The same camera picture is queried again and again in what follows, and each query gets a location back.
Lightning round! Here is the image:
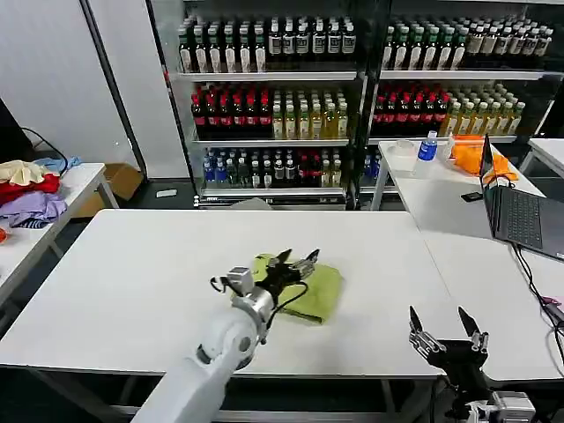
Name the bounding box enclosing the small white side table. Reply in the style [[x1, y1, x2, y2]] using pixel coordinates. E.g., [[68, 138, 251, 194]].
[[518, 137, 564, 178]]

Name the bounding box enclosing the black monitor cable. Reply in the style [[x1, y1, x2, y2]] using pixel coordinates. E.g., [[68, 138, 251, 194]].
[[20, 126, 70, 174]]

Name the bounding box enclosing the drinks shelf with dark bottles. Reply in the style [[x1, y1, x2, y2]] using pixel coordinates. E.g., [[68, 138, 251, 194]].
[[149, 0, 367, 211]]

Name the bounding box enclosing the red cloth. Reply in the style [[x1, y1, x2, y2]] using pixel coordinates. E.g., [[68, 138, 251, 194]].
[[0, 173, 61, 206]]

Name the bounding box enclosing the white table with clothes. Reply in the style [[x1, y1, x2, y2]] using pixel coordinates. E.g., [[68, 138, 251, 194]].
[[0, 161, 121, 305]]

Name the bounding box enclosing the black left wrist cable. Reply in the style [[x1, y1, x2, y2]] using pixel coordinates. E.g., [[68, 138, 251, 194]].
[[267, 280, 310, 322]]

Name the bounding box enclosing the black partition frame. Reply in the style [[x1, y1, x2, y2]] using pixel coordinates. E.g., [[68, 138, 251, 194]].
[[78, 0, 149, 178]]

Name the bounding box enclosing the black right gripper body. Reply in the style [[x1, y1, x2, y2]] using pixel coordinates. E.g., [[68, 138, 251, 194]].
[[425, 338, 491, 400]]

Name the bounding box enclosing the brown cardboard box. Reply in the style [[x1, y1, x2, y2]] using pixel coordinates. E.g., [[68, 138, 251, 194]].
[[71, 162, 145, 219]]

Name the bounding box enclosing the purple cloth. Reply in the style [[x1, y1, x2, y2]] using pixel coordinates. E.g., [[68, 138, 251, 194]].
[[0, 189, 68, 229]]

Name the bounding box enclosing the cream cloth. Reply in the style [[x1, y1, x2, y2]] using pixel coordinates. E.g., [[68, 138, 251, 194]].
[[0, 160, 48, 186]]

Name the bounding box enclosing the large white work table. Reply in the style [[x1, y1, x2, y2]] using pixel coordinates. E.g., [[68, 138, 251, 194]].
[[0, 208, 455, 423]]

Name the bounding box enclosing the blue-label water bottle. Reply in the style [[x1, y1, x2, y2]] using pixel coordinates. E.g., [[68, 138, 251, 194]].
[[416, 130, 439, 164]]

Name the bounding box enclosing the orange plastic bag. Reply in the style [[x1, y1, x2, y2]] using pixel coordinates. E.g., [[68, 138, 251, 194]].
[[449, 134, 519, 184]]

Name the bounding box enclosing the grey chair back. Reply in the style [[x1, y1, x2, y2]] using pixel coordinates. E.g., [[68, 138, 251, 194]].
[[228, 197, 273, 212]]

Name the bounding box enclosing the light blue cloth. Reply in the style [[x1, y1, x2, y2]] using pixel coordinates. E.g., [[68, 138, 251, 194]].
[[34, 155, 83, 175]]

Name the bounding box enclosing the drinks shelf with pale bottles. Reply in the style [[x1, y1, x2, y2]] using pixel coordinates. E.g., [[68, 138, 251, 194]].
[[359, 0, 564, 209]]

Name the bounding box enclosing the black monitor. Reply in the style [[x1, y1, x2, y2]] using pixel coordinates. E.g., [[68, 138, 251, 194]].
[[0, 98, 33, 164]]

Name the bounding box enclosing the white table with laptop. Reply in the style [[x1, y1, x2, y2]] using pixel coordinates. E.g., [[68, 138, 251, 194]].
[[370, 139, 564, 382]]

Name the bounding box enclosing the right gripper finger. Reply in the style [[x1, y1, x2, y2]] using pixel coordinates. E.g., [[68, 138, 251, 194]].
[[457, 306, 490, 354], [408, 305, 447, 360]]

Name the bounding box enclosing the clear plastic container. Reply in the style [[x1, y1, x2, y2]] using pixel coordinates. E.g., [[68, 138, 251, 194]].
[[390, 138, 419, 175]]

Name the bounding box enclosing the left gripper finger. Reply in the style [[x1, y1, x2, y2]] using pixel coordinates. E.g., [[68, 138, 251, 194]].
[[267, 249, 293, 269], [290, 249, 321, 280]]

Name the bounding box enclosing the yellow-green shirt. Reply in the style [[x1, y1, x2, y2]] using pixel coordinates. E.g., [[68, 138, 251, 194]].
[[250, 251, 345, 327]]

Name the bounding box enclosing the black laptop cable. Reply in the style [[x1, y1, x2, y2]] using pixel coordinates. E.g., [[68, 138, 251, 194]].
[[510, 243, 564, 338]]

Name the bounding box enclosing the dark grey laptop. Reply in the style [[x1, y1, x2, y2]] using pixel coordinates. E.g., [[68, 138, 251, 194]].
[[479, 132, 564, 262]]

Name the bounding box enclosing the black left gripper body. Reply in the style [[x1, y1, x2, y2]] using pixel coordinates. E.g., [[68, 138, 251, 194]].
[[258, 263, 304, 304]]

